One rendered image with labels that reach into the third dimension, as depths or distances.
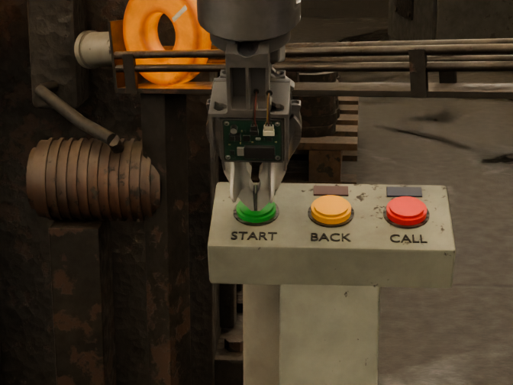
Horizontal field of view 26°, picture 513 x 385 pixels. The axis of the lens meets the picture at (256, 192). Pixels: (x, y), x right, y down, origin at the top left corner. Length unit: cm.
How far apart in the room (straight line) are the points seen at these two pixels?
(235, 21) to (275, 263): 27
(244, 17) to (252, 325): 47
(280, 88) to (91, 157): 75
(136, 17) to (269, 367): 62
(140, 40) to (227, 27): 75
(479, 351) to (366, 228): 125
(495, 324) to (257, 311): 125
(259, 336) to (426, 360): 102
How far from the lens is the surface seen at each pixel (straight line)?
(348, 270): 109
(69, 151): 173
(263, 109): 97
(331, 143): 344
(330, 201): 111
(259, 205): 110
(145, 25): 168
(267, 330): 128
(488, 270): 280
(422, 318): 248
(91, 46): 174
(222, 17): 94
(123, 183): 169
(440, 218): 112
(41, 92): 180
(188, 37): 161
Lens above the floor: 92
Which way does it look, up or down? 16 degrees down
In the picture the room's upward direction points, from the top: straight up
